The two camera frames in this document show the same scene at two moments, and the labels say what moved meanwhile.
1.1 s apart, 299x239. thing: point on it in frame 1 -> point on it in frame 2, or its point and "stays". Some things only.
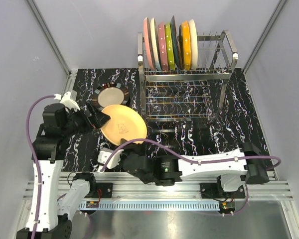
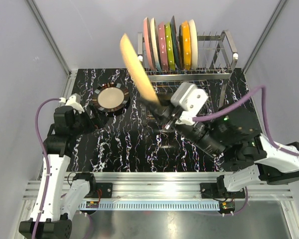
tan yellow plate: (126, 122) -> (135, 66)
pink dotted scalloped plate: (163, 47) stays
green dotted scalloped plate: (171, 60) stays
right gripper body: (135, 148) -> (169, 118)
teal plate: (174, 35) stays
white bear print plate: (193, 39) stays
